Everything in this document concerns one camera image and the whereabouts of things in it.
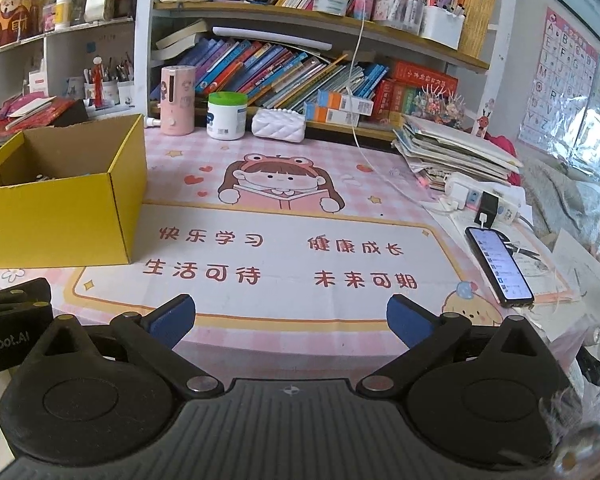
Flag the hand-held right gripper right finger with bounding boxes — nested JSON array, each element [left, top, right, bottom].
[[356, 294, 556, 396]]

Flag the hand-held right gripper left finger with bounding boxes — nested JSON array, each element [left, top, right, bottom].
[[22, 294, 226, 397]]

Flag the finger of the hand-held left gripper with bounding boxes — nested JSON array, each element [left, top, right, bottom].
[[0, 277, 54, 318]]

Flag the yellow cardboard box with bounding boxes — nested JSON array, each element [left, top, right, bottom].
[[0, 114, 148, 269]]

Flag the black smartphone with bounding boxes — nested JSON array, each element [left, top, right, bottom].
[[465, 226, 535, 308]]

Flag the black charger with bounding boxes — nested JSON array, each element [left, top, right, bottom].
[[477, 191, 501, 226]]

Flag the pink printed table mat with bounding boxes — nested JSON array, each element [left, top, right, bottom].
[[0, 127, 581, 361]]

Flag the white power strip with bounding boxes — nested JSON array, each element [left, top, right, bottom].
[[444, 172, 523, 226]]

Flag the stack of papers and booklets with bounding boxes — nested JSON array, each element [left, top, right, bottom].
[[392, 114, 523, 191]]

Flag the white paper sheet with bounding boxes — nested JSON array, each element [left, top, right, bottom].
[[550, 230, 600, 311]]

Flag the red printed papers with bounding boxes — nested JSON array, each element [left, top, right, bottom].
[[0, 96, 88, 136]]

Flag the grey cloth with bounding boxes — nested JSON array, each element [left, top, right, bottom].
[[522, 160, 600, 261]]

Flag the white jar green lid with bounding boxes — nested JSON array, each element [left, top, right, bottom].
[[206, 92, 248, 141]]

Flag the grey furry tuft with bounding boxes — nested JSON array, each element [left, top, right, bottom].
[[535, 390, 600, 480]]

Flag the red reindeer decoration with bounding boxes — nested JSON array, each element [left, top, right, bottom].
[[472, 100, 496, 138]]

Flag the pink cylindrical appliance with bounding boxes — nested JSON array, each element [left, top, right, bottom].
[[160, 66, 197, 136]]

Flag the colourful spiky decoration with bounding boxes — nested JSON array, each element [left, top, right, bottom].
[[415, 85, 466, 128]]

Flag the white pen cup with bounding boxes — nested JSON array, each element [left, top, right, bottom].
[[100, 55, 120, 106], [117, 55, 136, 106]]

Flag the white quilted pouch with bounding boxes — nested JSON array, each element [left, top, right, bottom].
[[251, 108, 307, 143]]

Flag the orange and blue boxes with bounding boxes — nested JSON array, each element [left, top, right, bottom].
[[305, 89, 374, 126]]

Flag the red and white doll figure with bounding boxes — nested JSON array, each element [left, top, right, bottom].
[[92, 56, 107, 109]]

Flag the white side shelf unit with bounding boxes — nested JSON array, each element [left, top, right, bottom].
[[0, 17, 137, 112]]

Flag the red boxed book set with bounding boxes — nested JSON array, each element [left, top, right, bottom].
[[373, 60, 459, 123]]

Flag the row of slanted books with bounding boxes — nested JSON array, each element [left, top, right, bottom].
[[185, 37, 391, 111]]

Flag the fortune god paper figure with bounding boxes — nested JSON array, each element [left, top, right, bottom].
[[0, 0, 43, 47]]

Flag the white wooden bookshelf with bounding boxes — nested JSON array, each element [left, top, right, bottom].
[[135, 0, 521, 142]]

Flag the white pen organizer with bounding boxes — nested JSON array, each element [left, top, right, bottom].
[[420, 2, 467, 50]]

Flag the white bar lamp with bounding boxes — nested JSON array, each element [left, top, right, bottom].
[[211, 25, 333, 52]]

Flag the clear pen organizer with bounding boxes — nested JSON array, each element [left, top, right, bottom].
[[372, 0, 426, 36]]

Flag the yellow book set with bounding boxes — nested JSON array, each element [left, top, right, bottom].
[[460, 0, 496, 58]]

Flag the white cable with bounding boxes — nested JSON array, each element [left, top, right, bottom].
[[347, 17, 448, 207]]

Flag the alphabet wall poster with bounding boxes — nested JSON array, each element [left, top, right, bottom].
[[519, 7, 600, 151]]

